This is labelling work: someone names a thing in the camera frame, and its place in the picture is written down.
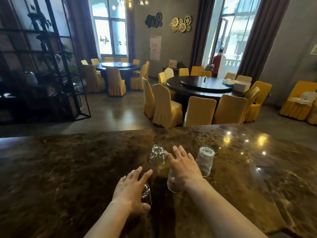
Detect person's right forearm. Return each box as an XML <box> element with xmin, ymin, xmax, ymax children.
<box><xmin>184</xmin><ymin>179</ymin><xmax>268</xmax><ymax>238</ymax></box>

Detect ceiling chandelier with bulbs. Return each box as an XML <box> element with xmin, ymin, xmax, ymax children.
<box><xmin>111</xmin><ymin>0</ymin><xmax>149</xmax><ymax>11</ymax></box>

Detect pale blue tissue box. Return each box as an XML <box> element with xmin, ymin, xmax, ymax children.
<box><xmin>222</xmin><ymin>78</ymin><xmax>239</xmax><ymax>87</ymax></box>

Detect dark brown curtain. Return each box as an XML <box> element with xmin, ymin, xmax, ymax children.
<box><xmin>126</xmin><ymin>7</ymin><xmax>137</xmax><ymax>64</ymax></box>
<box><xmin>236</xmin><ymin>0</ymin><xmax>292</xmax><ymax>82</ymax></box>
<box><xmin>63</xmin><ymin>0</ymin><xmax>100</xmax><ymax>63</ymax></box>
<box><xmin>189</xmin><ymin>0</ymin><xmax>217</xmax><ymax>70</ymax></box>

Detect white wall poster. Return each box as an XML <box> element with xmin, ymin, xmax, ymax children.
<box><xmin>149</xmin><ymin>36</ymin><xmax>162</xmax><ymax>61</ymax></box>

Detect ring of yellow chairs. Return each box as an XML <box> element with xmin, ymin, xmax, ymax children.
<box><xmin>142</xmin><ymin>66</ymin><xmax>273</xmax><ymax>129</ymax></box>
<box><xmin>81</xmin><ymin>57</ymin><xmax>150</xmax><ymax>97</ymax></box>

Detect black gear wall decoration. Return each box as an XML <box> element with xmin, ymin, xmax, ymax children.
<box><xmin>145</xmin><ymin>12</ymin><xmax>163</xmax><ymax>29</ymax></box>

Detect small clear drinking glass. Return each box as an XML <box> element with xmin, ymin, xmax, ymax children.
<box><xmin>149</xmin><ymin>145</ymin><xmax>165</xmax><ymax>166</ymax></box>
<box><xmin>141</xmin><ymin>182</ymin><xmax>152</xmax><ymax>206</ymax></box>

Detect person's left hand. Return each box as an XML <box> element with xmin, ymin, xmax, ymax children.
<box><xmin>112</xmin><ymin>167</ymin><xmax>153</xmax><ymax>215</ymax></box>

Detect tall clear drinking glass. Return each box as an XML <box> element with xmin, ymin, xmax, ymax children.
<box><xmin>195</xmin><ymin>146</ymin><xmax>215</xmax><ymax>177</ymax></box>
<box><xmin>166</xmin><ymin>168</ymin><xmax>186</xmax><ymax>194</ymax></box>

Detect person's left forearm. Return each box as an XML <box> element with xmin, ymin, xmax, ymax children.
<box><xmin>84</xmin><ymin>199</ymin><xmax>136</xmax><ymax>238</ymax></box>

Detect tall paned window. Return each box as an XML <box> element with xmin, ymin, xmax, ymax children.
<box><xmin>90</xmin><ymin>0</ymin><xmax>128</xmax><ymax>56</ymax></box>

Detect white cardboard box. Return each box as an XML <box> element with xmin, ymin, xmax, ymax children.
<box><xmin>232</xmin><ymin>81</ymin><xmax>251</xmax><ymax>93</ymax></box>

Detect round dark dining table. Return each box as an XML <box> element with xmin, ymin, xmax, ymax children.
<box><xmin>94</xmin><ymin>61</ymin><xmax>142</xmax><ymax>91</ymax></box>
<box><xmin>166</xmin><ymin>75</ymin><xmax>248</xmax><ymax>114</ymax></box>

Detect yellow covered dining chair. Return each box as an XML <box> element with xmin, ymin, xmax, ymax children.
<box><xmin>307</xmin><ymin>99</ymin><xmax>317</xmax><ymax>126</ymax></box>
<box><xmin>279</xmin><ymin>81</ymin><xmax>317</xmax><ymax>121</ymax></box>

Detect gold gear wall decoration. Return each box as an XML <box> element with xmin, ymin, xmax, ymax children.
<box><xmin>169</xmin><ymin>15</ymin><xmax>193</xmax><ymax>33</ymax></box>

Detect black metal shelf unit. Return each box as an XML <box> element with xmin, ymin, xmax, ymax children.
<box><xmin>0</xmin><ymin>0</ymin><xmax>91</xmax><ymax>125</ymax></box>

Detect tall glass door window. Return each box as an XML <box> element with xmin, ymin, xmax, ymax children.
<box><xmin>202</xmin><ymin>0</ymin><xmax>261</xmax><ymax>75</ymax></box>

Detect green potted plant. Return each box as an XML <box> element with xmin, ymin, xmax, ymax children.
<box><xmin>26</xmin><ymin>4</ymin><xmax>75</xmax><ymax>72</ymax></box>

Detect dark low side cabinet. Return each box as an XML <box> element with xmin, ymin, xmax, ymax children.
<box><xmin>162</xmin><ymin>61</ymin><xmax>189</xmax><ymax>78</ymax></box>

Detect round glass table turntable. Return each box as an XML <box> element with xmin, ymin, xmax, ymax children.
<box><xmin>101</xmin><ymin>62</ymin><xmax>136</xmax><ymax>69</ymax></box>

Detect round dark table turntable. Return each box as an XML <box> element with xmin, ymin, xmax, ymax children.
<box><xmin>180</xmin><ymin>76</ymin><xmax>235</xmax><ymax>94</ymax></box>

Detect white folded cloth stack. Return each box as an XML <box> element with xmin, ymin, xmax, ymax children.
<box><xmin>291</xmin><ymin>91</ymin><xmax>317</xmax><ymax>105</ymax></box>

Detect person's right hand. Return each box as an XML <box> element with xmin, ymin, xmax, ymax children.
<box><xmin>163</xmin><ymin>145</ymin><xmax>206</xmax><ymax>191</ymax></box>

